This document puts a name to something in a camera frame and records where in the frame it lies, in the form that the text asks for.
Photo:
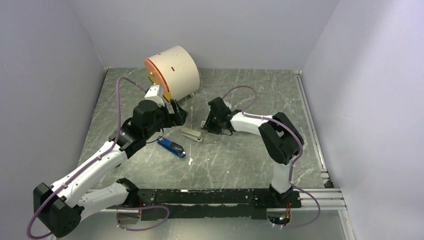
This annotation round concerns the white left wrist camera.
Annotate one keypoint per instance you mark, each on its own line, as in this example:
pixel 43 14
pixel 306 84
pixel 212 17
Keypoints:
pixel 155 94

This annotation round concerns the aluminium frame rail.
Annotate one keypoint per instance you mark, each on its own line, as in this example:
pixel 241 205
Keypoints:
pixel 313 203

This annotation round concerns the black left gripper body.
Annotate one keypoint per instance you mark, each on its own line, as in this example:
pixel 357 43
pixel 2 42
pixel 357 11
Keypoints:
pixel 165 119

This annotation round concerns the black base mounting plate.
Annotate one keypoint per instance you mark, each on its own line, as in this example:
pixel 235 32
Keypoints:
pixel 251 203

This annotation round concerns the beige olive stapler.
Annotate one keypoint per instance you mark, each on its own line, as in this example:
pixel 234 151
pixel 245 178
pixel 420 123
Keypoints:
pixel 192 134

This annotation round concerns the blue black stapler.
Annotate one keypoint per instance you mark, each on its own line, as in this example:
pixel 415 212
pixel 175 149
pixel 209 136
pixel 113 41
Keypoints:
pixel 172 147

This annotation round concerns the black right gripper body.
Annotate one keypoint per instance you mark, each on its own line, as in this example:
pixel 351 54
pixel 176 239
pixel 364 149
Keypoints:
pixel 212 123

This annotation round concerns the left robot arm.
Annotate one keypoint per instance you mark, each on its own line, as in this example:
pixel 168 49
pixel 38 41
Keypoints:
pixel 62 205

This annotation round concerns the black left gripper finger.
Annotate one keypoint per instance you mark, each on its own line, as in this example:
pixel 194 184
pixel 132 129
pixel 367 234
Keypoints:
pixel 176 115
pixel 183 115

